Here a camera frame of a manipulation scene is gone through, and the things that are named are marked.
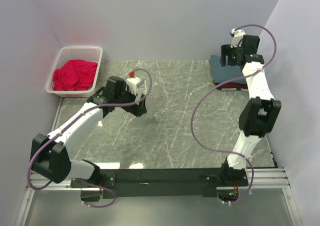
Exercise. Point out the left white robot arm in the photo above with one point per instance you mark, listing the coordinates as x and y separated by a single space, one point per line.
50 154

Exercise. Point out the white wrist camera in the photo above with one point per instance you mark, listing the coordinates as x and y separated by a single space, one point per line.
133 82
237 36

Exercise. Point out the folded white blue t-shirt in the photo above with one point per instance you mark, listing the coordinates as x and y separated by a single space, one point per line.
232 89

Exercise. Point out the aluminium rail frame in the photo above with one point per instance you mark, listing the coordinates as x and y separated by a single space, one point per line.
265 179

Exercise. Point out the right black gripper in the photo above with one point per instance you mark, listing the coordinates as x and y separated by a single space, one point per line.
226 50

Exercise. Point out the blue-grey t-shirt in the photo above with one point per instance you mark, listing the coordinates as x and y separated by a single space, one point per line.
223 73

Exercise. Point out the white plastic laundry basket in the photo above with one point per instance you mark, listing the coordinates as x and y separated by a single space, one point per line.
87 53

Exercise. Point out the folded dark red t-shirt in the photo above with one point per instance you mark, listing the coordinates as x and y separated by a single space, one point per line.
234 85

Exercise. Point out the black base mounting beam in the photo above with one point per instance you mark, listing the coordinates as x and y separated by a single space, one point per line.
170 182

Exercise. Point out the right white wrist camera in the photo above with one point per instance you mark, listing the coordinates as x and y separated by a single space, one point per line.
237 36

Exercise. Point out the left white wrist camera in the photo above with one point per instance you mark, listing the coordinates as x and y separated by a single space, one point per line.
133 82

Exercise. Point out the crumpled pink-red t-shirt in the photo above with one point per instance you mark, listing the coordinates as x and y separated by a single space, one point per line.
75 75

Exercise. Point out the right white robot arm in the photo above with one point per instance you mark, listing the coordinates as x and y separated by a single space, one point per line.
260 114

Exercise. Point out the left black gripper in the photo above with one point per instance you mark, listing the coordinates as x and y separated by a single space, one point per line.
135 109

